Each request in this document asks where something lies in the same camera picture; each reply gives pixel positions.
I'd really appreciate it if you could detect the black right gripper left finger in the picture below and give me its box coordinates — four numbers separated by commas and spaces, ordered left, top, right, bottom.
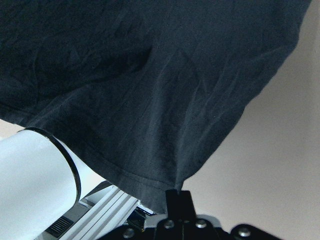
165, 189, 183, 220

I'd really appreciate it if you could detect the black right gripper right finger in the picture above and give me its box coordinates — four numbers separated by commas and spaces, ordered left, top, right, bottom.
180, 190, 196, 220

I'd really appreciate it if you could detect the black printed t-shirt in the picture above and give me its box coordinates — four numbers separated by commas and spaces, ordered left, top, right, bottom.
0, 0, 310, 214

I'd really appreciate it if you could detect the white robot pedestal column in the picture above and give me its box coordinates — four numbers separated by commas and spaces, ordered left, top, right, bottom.
0, 129, 103, 240

